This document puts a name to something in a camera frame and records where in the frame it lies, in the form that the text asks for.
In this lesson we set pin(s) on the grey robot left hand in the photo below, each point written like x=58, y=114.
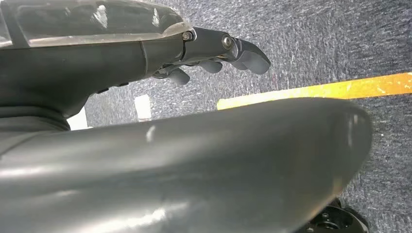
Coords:
x=80, y=67

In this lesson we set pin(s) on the white furniture leg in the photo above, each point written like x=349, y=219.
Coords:
x=78, y=122
x=142, y=107

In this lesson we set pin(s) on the ribbed grey left arm sleeve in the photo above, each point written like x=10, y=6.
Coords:
x=29, y=120

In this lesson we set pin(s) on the smooth grey robot body shell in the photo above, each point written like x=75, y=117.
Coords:
x=193, y=173

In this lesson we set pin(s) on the yellow floor tape strip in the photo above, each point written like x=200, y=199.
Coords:
x=322, y=90

